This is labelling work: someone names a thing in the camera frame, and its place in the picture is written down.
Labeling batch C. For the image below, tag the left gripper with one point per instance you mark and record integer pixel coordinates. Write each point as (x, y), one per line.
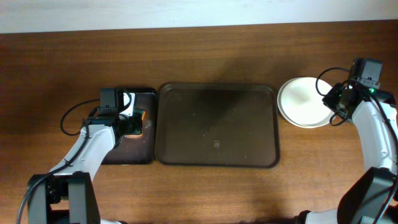
(134, 125)

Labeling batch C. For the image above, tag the small black tray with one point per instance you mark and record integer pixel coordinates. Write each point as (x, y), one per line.
(138, 150)

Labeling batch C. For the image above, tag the pale green plate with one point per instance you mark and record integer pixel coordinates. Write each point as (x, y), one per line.
(306, 125)

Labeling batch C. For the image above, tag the large brown serving tray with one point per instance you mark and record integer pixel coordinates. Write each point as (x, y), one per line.
(216, 124)

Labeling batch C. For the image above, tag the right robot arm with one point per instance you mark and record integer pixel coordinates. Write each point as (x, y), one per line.
(369, 200)

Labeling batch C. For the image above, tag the green and orange sponge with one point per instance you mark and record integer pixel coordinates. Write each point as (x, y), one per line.
(134, 124)

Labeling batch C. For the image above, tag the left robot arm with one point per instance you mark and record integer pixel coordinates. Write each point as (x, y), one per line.
(65, 194)

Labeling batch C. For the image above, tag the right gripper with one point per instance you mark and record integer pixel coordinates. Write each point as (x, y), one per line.
(334, 99)

